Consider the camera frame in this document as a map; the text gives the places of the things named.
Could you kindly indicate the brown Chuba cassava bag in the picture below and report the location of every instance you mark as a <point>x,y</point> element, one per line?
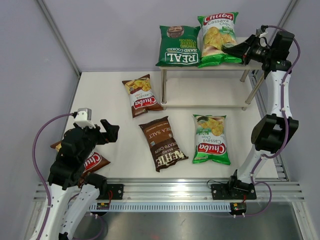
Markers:
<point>141,96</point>

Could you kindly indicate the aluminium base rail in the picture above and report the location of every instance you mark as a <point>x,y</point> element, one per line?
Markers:
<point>198,190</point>

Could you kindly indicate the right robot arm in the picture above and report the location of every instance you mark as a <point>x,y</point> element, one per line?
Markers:
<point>272,133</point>

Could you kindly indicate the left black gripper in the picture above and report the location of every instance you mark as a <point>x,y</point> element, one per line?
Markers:
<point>111,135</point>

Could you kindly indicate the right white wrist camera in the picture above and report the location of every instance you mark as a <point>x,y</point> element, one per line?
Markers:
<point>261,32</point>

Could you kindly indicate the brown Chuba bag front-left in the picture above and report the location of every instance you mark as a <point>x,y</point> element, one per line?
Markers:
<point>93,162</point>

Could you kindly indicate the right black mount plate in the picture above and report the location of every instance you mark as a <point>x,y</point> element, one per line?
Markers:
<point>222,192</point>

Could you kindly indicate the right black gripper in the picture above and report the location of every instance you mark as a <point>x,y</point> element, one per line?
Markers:
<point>244,49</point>

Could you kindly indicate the black mount plate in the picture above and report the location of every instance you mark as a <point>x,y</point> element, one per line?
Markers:
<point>113,191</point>
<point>222,192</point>

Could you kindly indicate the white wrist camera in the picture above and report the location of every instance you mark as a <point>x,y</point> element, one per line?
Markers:
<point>83,118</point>
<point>261,32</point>

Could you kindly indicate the left black mount plate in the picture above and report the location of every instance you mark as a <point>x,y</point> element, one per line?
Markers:
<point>113,191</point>

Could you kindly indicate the white slotted cable duct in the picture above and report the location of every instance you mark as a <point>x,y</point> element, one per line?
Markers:
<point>157,207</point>

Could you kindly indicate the white two-tier shelf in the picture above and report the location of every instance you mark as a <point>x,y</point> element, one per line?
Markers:
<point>226,85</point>

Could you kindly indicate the brown Kettle sea salt bag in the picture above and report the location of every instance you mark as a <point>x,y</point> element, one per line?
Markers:
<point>164,148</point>

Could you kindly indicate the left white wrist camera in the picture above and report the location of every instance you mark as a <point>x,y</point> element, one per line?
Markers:
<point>83,118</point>

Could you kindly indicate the green Chuba seaweed bag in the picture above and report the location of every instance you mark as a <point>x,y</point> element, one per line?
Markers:
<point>217,32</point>

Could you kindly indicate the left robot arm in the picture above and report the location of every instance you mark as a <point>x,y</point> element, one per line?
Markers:
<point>57,222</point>

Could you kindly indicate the green REAL chips bag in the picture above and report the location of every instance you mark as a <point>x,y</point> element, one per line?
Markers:
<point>179,46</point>

